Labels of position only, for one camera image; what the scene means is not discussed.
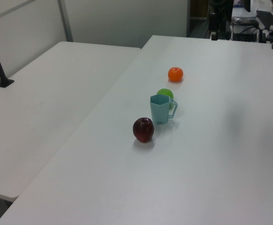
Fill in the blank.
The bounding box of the dark red apple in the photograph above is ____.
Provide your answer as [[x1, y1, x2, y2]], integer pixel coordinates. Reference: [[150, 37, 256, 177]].
[[132, 117, 155, 143]]

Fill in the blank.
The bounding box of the orange mandarin fruit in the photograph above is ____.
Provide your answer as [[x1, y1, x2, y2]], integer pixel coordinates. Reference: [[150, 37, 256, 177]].
[[167, 67, 184, 83]]

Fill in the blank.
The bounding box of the black bag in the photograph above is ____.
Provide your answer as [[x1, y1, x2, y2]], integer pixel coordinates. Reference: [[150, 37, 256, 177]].
[[231, 16, 259, 27]]

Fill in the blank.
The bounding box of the green apple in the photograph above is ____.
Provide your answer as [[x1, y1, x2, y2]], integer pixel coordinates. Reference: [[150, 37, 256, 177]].
[[156, 88, 174, 109]]

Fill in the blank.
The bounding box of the black electronics box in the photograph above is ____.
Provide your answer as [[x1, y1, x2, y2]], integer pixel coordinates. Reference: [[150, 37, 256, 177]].
[[233, 30, 257, 43]]

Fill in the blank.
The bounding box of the black keyboard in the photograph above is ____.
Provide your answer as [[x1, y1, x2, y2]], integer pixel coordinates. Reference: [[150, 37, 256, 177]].
[[256, 9, 273, 27]]

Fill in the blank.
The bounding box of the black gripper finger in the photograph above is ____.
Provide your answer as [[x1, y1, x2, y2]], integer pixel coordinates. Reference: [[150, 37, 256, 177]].
[[209, 13, 219, 41], [223, 15, 232, 40]]

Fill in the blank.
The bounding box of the teal hexagonal plastic mug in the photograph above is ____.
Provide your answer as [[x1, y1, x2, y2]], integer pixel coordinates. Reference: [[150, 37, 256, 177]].
[[150, 94, 178, 125]]

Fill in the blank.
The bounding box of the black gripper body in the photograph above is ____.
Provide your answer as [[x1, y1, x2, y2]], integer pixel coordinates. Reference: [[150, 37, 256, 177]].
[[208, 0, 234, 17]]

